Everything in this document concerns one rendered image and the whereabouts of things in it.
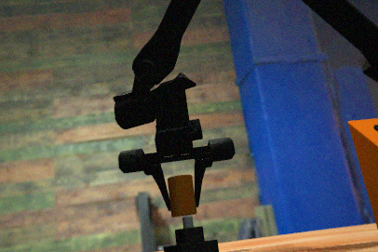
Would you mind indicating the orange tapered knob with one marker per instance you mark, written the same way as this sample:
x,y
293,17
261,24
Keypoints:
x,y
182,195

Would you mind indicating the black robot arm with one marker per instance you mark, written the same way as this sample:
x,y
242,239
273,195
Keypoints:
x,y
158,57

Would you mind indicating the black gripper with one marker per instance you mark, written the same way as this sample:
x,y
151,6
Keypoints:
x,y
150,163

